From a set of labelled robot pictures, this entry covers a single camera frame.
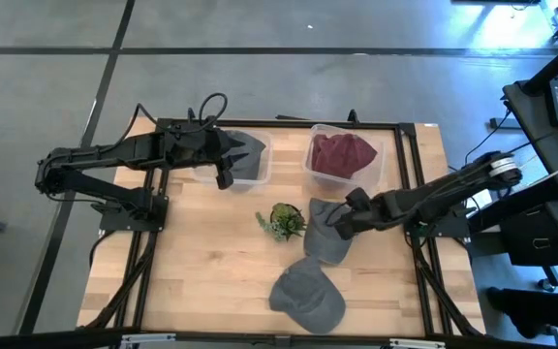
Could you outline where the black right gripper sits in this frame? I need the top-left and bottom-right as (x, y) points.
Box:
(331, 202), (388, 242)

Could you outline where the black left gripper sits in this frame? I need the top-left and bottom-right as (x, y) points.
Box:
(189, 126), (251, 172)

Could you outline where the grey baseball cap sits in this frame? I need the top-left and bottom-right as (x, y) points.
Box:
(268, 256), (347, 335)
(302, 197), (357, 267)
(225, 129), (267, 181)

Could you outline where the clear plastic container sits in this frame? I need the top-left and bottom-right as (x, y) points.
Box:
(194, 128), (274, 193)
(301, 123), (387, 191)

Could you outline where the small green potted plant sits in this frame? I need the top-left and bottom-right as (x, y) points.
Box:
(254, 202), (308, 242)

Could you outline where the black drawer cabinet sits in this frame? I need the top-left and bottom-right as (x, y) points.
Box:
(467, 203), (558, 268)

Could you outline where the person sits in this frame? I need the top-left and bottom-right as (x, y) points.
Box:
(484, 285), (558, 340)

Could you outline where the black side desk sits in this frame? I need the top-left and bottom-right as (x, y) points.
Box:
(501, 75), (558, 203)

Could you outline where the black diagonal stand beam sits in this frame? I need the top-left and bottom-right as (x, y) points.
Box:
(520, 28), (558, 96)

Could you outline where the black rig beam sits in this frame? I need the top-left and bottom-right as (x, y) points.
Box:
(0, 327), (558, 349)

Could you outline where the black right camera cable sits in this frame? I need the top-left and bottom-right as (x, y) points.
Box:
(325, 202), (353, 228)

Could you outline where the black camera cable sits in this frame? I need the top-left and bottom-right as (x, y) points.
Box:
(325, 202), (353, 228)
(131, 91), (230, 136)

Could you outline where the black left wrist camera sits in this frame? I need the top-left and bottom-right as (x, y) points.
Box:
(214, 167), (235, 191)

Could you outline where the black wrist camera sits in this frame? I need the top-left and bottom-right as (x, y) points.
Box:
(345, 187), (372, 210)
(214, 167), (235, 191)

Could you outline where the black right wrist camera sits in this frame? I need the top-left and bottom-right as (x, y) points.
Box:
(345, 187), (372, 210)

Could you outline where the black metal table frame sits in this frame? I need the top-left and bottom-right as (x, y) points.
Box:
(77, 107), (486, 340)

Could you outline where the black left camera cable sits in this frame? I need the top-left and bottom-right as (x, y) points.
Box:
(131, 91), (230, 136)

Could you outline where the silver metal bracket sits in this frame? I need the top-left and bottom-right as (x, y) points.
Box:
(119, 332), (177, 348)
(388, 337), (448, 349)

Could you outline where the black floor cable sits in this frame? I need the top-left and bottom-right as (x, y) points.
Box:
(463, 107), (513, 164)

